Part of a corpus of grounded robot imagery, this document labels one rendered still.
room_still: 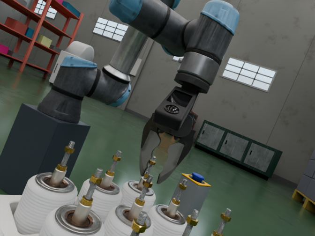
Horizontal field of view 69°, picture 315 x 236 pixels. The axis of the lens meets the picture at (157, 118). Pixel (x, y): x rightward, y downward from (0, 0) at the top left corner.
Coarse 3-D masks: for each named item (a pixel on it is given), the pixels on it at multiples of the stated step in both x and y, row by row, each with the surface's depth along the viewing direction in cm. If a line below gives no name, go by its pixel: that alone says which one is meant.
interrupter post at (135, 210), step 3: (135, 204) 44; (132, 207) 44; (135, 207) 44; (138, 207) 44; (141, 207) 44; (132, 210) 44; (135, 210) 44; (138, 210) 44; (141, 210) 44; (129, 213) 44; (132, 213) 44; (135, 213) 44; (138, 213) 44; (129, 216) 44; (132, 216) 44; (135, 216) 44; (132, 219) 44
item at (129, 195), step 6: (126, 186) 59; (126, 192) 58; (132, 192) 57; (126, 198) 58; (132, 198) 57; (144, 198) 57; (150, 198) 59; (120, 204) 58; (126, 204) 57; (132, 204) 57; (144, 204) 57; (150, 204) 59; (144, 210) 58
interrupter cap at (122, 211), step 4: (116, 208) 44; (120, 208) 45; (124, 208) 46; (128, 208) 47; (116, 212) 43; (120, 212) 44; (124, 212) 45; (128, 212) 46; (120, 216) 42; (124, 216) 43; (148, 216) 47; (120, 220) 42; (124, 220) 41; (128, 220) 42; (132, 220) 43; (148, 220) 45; (128, 224) 41; (148, 224) 44; (148, 228) 43
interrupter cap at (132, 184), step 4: (132, 180) 64; (128, 184) 60; (132, 184) 61; (136, 184) 63; (132, 188) 58; (136, 188) 60; (148, 188) 63; (140, 192) 58; (148, 192) 60; (152, 192) 61
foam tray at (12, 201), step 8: (0, 200) 44; (8, 200) 45; (16, 200) 46; (0, 208) 42; (8, 208) 43; (0, 216) 40; (8, 216) 41; (0, 224) 39; (8, 224) 39; (0, 232) 37; (8, 232) 38; (16, 232) 38
